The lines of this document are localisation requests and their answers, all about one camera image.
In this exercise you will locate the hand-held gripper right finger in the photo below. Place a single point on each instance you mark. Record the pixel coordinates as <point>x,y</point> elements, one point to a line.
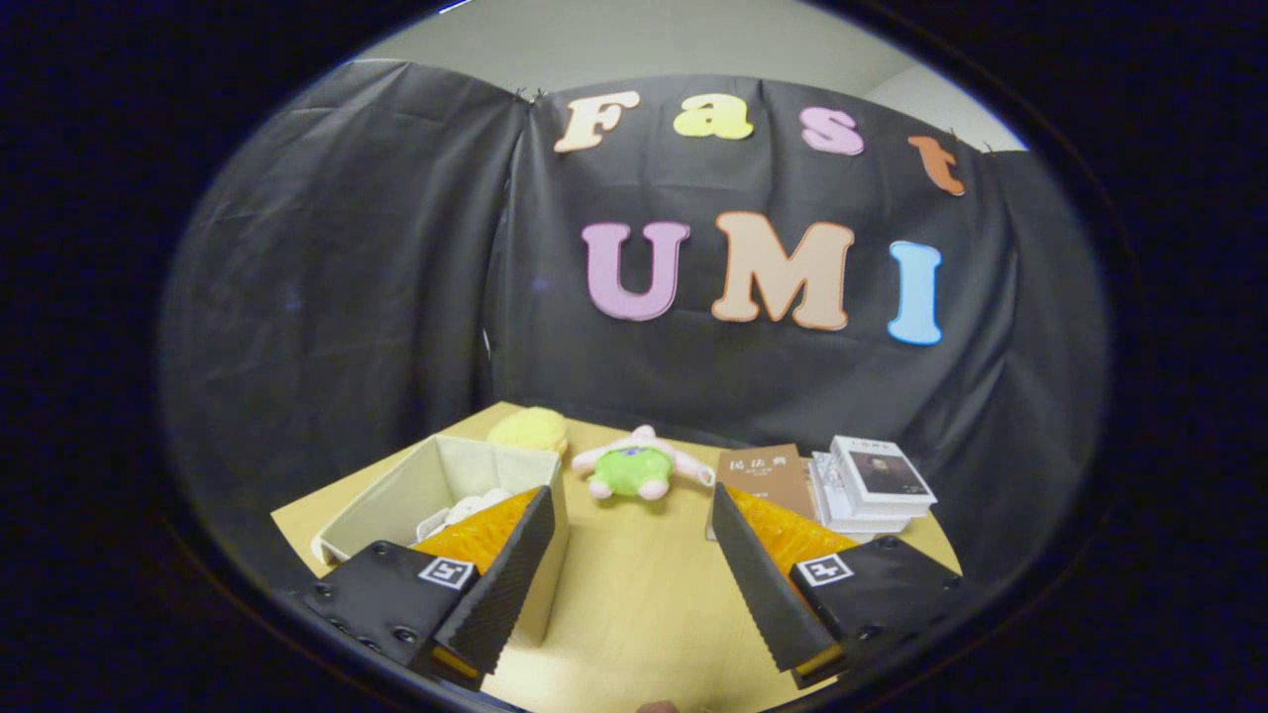
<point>763,594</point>

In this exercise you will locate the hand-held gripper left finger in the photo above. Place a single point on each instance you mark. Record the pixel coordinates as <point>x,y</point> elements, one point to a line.
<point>505,604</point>

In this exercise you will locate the beige fabric storage box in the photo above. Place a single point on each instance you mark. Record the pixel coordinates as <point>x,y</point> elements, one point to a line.
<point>396,505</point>

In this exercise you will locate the brown cover book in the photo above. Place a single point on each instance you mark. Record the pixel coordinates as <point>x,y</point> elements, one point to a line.
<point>768,475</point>

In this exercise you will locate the white patterned cover book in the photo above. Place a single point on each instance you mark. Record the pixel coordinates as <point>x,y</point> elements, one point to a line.
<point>832,495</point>

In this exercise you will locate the white book with dark photo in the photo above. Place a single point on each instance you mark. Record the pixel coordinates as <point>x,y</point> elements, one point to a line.
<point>882,473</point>

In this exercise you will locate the yellow plush toy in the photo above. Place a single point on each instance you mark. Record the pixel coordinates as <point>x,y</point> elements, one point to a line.
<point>530,431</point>

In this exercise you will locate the green and pink plush toy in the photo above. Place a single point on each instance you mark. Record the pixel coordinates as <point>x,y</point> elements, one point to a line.
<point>629,470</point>

